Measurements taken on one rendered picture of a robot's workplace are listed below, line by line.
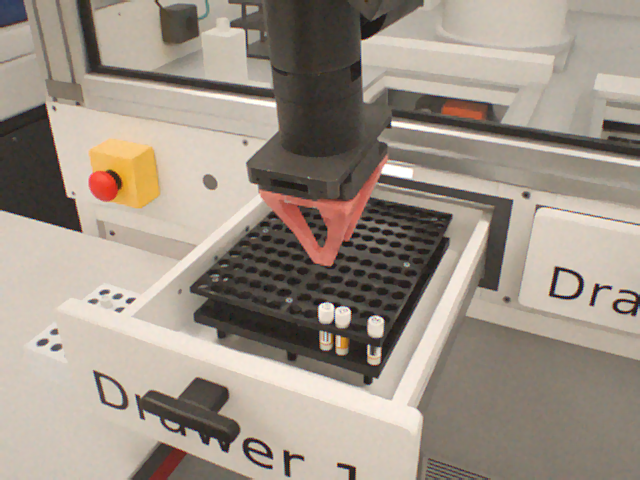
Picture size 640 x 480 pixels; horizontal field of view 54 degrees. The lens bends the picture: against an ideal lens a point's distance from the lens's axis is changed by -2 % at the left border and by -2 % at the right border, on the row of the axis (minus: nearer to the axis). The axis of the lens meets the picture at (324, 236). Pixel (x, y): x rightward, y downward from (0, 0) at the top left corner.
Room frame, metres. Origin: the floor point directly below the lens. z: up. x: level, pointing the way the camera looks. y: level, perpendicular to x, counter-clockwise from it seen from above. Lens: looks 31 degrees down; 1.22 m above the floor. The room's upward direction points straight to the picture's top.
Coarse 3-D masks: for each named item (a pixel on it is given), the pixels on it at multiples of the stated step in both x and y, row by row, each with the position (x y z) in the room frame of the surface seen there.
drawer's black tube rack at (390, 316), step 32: (320, 224) 0.55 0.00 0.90; (384, 224) 0.56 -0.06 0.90; (416, 224) 0.55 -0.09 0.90; (448, 224) 0.56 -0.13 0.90; (224, 256) 0.50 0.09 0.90; (256, 256) 0.50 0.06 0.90; (288, 256) 0.50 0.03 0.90; (352, 256) 0.50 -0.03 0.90; (384, 256) 0.50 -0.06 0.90; (416, 256) 0.50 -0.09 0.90; (256, 288) 0.44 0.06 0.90; (288, 288) 0.44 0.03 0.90; (320, 288) 0.44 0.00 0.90; (352, 288) 0.44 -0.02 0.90; (384, 288) 0.45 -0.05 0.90; (416, 288) 0.49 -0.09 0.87; (224, 320) 0.44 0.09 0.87; (256, 320) 0.44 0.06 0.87; (384, 320) 0.41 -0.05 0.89; (288, 352) 0.42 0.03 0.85; (320, 352) 0.40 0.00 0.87; (352, 352) 0.40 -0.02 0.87; (384, 352) 0.39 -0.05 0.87
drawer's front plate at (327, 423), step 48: (96, 336) 0.36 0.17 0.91; (144, 336) 0.35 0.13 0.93; (144, 384) 0.35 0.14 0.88; (240, 384) 0.31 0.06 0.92; (288, 384) 0.30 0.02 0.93; (336, 384) 0.30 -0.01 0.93; (144, 432) 0.35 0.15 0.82; (192, 432) 0.33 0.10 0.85; (240, 432) 0.31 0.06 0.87; (288, 432) 0.30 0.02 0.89; (336, 432) 0.28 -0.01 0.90; (384, 432) 0.27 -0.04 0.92
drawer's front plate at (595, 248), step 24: (552, 216) 0.52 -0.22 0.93; (576, 216) 0.52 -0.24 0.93; (552, 240) 0.52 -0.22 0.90; (576, 240) 0.51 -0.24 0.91; (600, 240) 0.50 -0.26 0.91; (624, 240) 0.49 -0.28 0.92; (528, 264) 0.53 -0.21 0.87; (552, 264) 0.52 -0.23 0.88; (576, 264) 0.51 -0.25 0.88; (600, 264) 0.50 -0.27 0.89; (624, 264) 0.49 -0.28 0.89; (528, 288) 0.52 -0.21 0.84; (576, 288) 0.51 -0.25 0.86; (624, 288) 0.49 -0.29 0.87; (552, 312) 0.51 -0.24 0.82; (576, 312) 0.50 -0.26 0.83; (600, 312) 0.49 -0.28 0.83
